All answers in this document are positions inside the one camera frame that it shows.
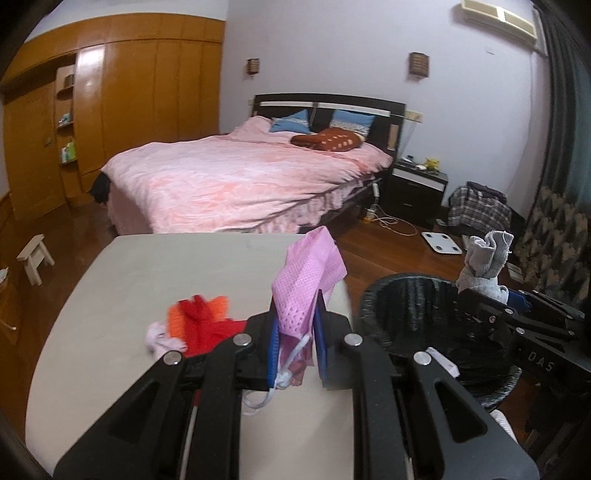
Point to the black and white nightstand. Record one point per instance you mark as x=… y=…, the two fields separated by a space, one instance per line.
x=415 y=198

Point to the pink blanket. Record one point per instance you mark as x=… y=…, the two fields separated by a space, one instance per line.
x=231 y=184

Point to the brown dotted pillow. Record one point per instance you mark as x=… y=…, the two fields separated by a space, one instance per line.
x=330 y=141

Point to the pale pink crumpled cloth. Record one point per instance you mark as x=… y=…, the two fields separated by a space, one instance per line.
x=161 y=339

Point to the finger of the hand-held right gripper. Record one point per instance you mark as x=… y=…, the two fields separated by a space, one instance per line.
x=485 y=309
x=519 y=302

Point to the dark wooden bed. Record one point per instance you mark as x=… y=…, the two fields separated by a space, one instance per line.
x=351 y=101

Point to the white bathroom scale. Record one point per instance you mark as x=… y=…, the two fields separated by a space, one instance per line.
x=441 y=242

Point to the large wall lamp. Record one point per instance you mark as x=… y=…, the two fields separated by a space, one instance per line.
x=419 y=63

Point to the orange foam fruit net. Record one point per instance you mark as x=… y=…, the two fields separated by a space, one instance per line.
x=173 y=321

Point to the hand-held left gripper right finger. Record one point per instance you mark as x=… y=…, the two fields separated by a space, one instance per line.
x=319 y=341

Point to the plaid bag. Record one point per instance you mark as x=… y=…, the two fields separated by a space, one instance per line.
x=478 y=212

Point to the small wall lamp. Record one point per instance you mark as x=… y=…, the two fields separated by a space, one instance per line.
x=253 y=66

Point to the yellow plush toy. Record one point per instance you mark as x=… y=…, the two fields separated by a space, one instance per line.
x=432 y=163

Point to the wall air conditioner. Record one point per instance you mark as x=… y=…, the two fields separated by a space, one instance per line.
x=501 y=18

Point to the wall outlet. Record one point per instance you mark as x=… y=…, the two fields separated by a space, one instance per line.
x=414 y=117

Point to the black-bagged woven bin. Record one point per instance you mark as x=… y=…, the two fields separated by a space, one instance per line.
x=406 y=295

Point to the blue pillow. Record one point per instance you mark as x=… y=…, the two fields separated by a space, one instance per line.
x=353 y=122
x=291 y=122

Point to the wooden side cabinet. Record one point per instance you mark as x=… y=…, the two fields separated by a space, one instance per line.
x=7 y=314

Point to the green bottle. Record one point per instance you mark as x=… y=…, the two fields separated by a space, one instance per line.
x=69 y=152

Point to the grey sock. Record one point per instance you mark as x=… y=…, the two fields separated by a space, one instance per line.
x=485 y=258

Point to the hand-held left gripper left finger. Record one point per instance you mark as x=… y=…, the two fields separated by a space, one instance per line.
x=273 y=341

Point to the wooden wardrobe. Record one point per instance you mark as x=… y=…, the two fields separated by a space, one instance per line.
x=138 y=92

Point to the small wooden stool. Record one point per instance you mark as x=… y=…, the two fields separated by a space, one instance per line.
x=34 y=254

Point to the pink face mask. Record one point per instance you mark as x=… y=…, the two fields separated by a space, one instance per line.
x=300 y=277

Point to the black cloth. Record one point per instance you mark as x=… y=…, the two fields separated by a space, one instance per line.
x=100 y=187

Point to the red cloth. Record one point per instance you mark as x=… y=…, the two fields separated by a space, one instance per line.
x=207 y=327

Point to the power strip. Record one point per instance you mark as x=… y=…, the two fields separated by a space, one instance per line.
x=370 y=215

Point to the dark patterned curtain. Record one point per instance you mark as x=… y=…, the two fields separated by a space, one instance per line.
x=568 y=161

